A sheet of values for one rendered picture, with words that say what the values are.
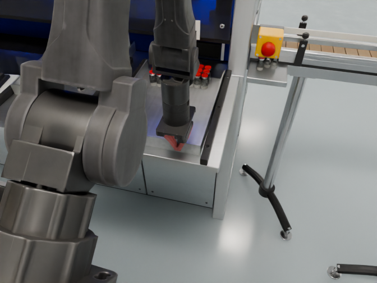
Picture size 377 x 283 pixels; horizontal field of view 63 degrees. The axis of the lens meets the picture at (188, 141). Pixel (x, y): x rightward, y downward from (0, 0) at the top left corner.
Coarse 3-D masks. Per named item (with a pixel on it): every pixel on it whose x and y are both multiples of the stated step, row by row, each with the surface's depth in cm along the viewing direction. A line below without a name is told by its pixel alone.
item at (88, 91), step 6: (132, 48) 108; (132, 54) 109; (18, 78) 93; (12, 84) 90; (18, 84) 93; (18, 90) 91; (72, 90) 94; (84, 90) 94; (90, 90) 94; (96, 90) 88
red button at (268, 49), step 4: (264, 44) 88; (268, 44) 87; (272, 44) 87; (264, 48) 88; (268, 48) 87; (272, 48) 87; (264, 52) 88; (268, 52) 88; (272, 52) 88; (268, 56) 89
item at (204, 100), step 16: (144, 64) 98; (160, 96) 92; (192, 96) 92; (208, 96) 92; (160, 112) 86; (208, 112) 86; (192, 128) 82; (208, 128) 81; (160, 144) 76; (192, 144) 73
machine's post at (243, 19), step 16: (240, 0) 83; (256, 0) 85; (240, 16) 86; (240, 32) 89; (240, 48) 93; (240, 64) 97; (240, 80) 101; (240, 96) 105; (224, 160) 129; (224, 176) 136; (224, 192) 144; (224, 208) 154
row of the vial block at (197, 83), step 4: (152, 68) 94; (196, 76) 92; (200, 76) 92; (204, 76) 91; (196, 80) 92; (200, 80) 93; (204, 80) 92; (192, 84) 94; (196, 84) 93; (200, 84) 94; (204, 84) 93; (204, 88) 94
